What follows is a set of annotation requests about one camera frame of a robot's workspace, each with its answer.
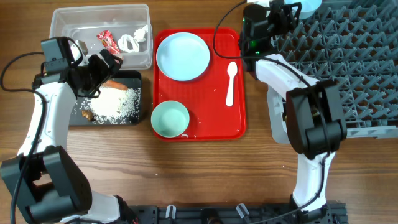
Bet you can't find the mint green bowl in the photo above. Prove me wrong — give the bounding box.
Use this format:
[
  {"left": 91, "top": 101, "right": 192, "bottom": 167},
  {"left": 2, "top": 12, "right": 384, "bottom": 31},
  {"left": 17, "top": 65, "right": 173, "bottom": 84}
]
[{"left": 150, "top": 100, "right": 190, "bottom": 138}]

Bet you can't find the light blue plate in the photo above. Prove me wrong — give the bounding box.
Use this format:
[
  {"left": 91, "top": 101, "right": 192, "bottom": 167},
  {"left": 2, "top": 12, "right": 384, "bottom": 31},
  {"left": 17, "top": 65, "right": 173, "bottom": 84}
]
[{"left": 156, "top": 32, "right": 210, "bottom": 82}]

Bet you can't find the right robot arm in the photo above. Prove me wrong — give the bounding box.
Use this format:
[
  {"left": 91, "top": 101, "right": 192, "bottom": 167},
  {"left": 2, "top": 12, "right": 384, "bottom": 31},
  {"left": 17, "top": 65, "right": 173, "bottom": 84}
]
[{"left": 238, "top": 1, "right": 347, "bottom": 223}]

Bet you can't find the light blue rice bowl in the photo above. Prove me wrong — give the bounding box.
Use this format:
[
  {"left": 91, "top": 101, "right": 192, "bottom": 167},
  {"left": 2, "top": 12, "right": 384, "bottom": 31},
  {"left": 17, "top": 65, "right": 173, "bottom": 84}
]
[{"left": 284, "top": 0, "right": 322, "bottom": 20}]

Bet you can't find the white rice pile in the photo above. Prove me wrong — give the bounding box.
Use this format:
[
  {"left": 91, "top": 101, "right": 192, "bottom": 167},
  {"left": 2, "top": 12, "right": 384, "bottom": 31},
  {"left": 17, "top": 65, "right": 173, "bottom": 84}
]
[{"left": 74, "top": 86, "right": 141, "bottom": 124}]

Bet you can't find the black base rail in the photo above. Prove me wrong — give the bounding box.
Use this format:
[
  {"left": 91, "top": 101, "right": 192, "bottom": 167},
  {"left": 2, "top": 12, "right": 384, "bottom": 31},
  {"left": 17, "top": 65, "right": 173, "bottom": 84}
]
[{"left": 130, "top": 203, "right": 349, "bottom": 224}]

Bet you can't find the orange carrot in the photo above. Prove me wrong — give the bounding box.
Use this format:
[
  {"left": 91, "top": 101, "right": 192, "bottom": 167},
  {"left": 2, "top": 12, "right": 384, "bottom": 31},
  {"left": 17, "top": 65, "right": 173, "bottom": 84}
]
[{"left": 102, "top": 80, "right": 128, "bottom": 91}]

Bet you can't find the red serving tray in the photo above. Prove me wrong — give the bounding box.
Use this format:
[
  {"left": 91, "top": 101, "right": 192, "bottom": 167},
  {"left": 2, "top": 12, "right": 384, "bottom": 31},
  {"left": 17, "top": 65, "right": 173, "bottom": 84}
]
[{"left": 153, "top": 28, "right": 247, "bottom": 141}]

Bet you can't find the clear plastic bin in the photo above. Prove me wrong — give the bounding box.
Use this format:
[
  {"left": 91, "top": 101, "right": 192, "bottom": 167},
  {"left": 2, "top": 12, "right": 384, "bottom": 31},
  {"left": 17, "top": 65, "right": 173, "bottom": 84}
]
[{"left": 49, "top": 4, "right": 153, "bottom": 70}]

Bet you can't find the red snack wrapper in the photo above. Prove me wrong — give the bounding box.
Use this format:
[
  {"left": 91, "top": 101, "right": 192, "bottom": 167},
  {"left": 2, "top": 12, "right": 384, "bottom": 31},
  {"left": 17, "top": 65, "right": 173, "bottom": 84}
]
[{"left": 96, "top": 30, "right": 121, "bottom": 55}]

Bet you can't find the brown food scrap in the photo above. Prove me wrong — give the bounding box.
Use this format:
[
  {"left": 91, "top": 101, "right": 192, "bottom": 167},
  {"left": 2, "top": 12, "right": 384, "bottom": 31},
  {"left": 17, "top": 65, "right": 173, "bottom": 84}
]
[{"left": 81, "top": 110, "right": 95, "bottom": 122}]

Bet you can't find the white tissue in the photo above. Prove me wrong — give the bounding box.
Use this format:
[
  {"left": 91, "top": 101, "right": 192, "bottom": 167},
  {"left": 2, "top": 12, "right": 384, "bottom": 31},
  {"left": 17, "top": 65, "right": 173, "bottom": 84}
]
[{"left": 133, "top": 25, "right": 149, "bottom": 43}]

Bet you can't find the white plastic spoon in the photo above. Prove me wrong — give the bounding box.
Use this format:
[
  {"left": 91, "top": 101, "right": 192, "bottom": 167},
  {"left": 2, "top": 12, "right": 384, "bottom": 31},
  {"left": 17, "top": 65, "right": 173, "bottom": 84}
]
[{"left": 226, "top": 62, "right": 238, "bottom": 107}]

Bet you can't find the grey dishwasher rack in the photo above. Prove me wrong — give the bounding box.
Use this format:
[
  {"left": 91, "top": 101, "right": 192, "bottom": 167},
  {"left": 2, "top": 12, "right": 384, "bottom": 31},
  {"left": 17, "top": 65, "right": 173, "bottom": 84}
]
[{"left": 272, "top": 1, "right": 397, "bottom": 139}]

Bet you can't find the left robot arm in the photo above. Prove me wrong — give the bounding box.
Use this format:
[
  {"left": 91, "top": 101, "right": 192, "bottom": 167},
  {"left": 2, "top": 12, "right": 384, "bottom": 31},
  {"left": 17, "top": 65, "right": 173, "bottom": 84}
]
[{"left": 1, "top": 37, "right": 139, "bottom": 223}]

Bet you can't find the white plastic ring wrapper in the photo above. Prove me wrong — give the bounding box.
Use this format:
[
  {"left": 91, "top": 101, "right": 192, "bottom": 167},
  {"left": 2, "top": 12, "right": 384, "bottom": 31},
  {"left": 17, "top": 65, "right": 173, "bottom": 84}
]
[{"left": 118, "top": 34, "right": 139, "bottom": 53}]

